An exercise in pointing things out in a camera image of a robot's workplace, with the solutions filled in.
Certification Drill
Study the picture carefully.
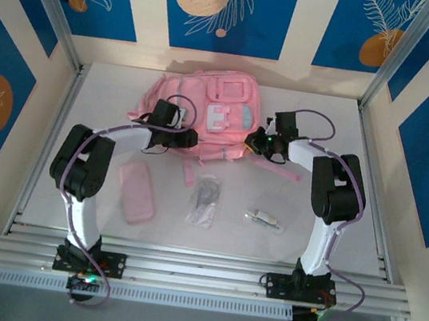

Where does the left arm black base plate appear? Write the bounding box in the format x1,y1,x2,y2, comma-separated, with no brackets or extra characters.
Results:
50,243,129,282

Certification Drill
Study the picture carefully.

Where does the clear bag of clips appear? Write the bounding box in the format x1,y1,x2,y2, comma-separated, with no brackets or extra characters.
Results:
183,172,224,230

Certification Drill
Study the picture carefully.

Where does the pink pencil case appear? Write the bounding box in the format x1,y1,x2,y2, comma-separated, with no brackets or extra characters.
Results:
110,157,163,228

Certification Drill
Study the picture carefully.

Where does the aluminium crossbeam rail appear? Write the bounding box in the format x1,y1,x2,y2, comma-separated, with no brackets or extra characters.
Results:
0,221,417,321

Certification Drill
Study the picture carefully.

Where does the aluminium side rail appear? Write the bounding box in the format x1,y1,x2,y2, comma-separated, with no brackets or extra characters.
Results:
4,55,89,244
332,101,420,285

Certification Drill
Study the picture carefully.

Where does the black controller box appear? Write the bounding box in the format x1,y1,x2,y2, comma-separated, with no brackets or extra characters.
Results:
289,303,333,321
63,270,103,306

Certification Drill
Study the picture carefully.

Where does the grey slotted cable duct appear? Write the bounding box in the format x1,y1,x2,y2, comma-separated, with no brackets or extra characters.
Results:
0,260,296,321

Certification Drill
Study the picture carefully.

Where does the aluminium frame post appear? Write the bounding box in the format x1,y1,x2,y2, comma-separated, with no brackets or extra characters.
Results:
358,0,429,120
1,0,98,76

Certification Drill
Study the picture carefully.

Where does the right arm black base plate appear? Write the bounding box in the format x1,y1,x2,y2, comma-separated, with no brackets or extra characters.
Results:
257,269,341,309

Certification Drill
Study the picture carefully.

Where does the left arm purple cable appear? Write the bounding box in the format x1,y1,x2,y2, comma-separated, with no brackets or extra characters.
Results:
42,77,205,321

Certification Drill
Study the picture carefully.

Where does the pink school backpack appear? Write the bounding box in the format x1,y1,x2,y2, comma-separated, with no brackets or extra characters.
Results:
117,57,316,204

